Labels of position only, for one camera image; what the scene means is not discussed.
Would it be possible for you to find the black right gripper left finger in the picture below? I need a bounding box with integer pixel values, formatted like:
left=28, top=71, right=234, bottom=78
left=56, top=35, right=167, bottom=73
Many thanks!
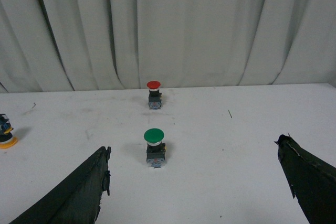
left=11, top=146, right=111, bottom=223

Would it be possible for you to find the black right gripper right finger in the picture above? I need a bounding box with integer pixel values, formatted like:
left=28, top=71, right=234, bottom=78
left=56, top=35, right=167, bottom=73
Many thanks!
left=275, top=134, right=335, bottom=223

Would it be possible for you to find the yellow push button switch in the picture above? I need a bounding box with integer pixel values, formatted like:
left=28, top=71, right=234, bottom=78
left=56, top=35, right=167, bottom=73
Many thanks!
left=1, top=114, right=18, bottom=149

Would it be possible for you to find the grey curtain backdrop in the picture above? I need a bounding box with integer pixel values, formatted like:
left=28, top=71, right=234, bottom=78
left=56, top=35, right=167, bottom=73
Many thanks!
left=1, top=0, right=335, bottom=93

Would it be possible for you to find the green push button switch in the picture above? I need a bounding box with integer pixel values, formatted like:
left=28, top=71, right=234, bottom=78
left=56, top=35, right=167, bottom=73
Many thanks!
left=144, top=128, right=166, bottom=168

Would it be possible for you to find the red push button switch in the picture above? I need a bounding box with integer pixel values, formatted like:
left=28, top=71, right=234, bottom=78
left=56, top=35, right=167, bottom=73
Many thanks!
left=146, top=80, right=162, bottom=110

